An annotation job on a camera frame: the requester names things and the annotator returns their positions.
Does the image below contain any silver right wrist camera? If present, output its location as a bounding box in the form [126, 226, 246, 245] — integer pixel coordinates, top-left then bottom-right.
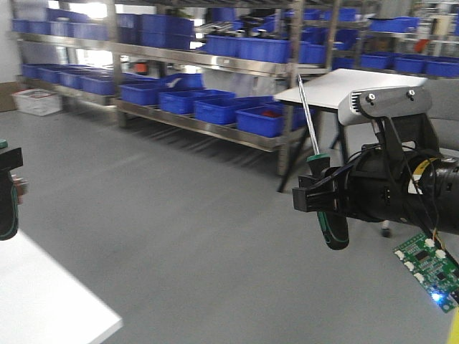
[338, 86, 432, 126]

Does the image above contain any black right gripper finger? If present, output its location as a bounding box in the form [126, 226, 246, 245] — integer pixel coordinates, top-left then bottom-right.
[292, 175, 339, 213]

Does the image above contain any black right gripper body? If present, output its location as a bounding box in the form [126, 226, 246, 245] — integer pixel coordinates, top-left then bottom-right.
[345, 143, 416, 223]

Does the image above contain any blue bin with red parts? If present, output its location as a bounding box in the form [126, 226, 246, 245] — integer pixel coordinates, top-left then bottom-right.
[236, 102, 285, 138]

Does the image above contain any white printed cardboard box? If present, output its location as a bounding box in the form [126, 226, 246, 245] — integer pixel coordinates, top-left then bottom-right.
[12, 89, 62, 117]

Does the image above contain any green circuit board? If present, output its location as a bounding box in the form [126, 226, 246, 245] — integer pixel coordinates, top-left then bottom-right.
[393, 233, 458, 313]

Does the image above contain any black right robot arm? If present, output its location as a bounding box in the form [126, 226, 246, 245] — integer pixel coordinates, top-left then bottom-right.
[293, 144, 458, 234]

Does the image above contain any steel storage shelf rack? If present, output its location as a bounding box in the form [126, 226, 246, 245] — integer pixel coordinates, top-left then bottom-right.
[9, 1, 331, 174]

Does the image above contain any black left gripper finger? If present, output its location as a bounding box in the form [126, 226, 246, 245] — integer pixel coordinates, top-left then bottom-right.
[0, 147, 23, 176]

